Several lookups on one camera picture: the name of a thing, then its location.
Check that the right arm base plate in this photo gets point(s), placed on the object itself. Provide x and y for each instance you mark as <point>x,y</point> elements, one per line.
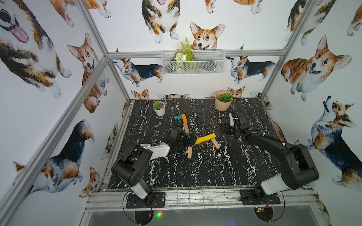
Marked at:
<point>257,197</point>

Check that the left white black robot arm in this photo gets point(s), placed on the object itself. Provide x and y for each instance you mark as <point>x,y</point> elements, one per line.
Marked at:
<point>131,166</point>

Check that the orange block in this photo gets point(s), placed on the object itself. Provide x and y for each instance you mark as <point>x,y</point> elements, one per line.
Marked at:
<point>184,119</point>

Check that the small white plant pot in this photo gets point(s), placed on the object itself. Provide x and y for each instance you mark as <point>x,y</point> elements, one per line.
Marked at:
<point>159,108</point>

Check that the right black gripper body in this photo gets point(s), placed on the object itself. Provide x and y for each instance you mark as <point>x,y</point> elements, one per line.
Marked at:
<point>232,130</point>

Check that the white wire wall basket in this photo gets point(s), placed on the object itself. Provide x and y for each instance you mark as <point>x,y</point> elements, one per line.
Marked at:
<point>202,62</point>

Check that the yellow block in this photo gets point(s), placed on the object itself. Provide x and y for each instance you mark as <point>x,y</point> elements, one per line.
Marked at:
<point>205,138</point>

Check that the terracotta plant pot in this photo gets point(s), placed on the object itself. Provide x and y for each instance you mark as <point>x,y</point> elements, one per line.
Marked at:
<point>223,100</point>

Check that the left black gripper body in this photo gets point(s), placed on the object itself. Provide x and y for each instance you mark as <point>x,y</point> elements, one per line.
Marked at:
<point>183,138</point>

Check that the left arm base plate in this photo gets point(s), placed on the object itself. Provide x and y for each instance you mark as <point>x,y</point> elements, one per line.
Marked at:
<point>155,200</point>

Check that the aluminium front rail frame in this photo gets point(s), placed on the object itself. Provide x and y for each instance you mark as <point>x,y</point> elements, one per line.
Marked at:
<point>195,199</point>

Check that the green fern with white flower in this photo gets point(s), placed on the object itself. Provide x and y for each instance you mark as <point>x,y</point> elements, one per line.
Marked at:
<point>183,53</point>

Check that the short teal block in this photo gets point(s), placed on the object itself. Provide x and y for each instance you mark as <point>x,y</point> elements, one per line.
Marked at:
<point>179,117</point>

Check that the natural wood block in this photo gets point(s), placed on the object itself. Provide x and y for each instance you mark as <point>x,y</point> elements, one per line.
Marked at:
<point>215,143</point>
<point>189,152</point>
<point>186,128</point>

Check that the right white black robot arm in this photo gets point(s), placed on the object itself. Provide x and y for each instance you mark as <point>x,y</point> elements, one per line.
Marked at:
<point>297,166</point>

